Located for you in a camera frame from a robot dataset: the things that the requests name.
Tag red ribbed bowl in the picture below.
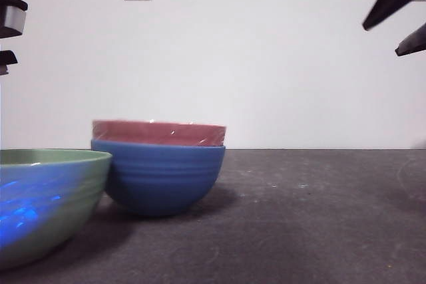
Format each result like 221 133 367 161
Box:
92 119 228 148

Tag green ribbed bowl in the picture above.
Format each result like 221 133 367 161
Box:
0 149 112 270

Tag blue ribbed bowl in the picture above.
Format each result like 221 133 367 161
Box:
91 138 226 217

